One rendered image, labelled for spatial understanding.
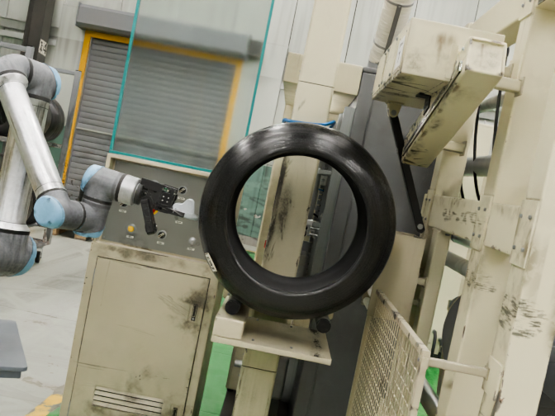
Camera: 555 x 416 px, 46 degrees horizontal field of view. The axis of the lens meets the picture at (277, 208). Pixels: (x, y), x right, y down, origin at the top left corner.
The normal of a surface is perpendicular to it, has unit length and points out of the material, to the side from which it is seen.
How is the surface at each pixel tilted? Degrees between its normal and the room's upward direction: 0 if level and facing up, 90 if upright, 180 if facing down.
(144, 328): 90
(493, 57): 72
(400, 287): 90
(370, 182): 83
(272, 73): 90
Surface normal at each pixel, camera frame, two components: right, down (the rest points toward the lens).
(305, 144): 0.00, -0.14
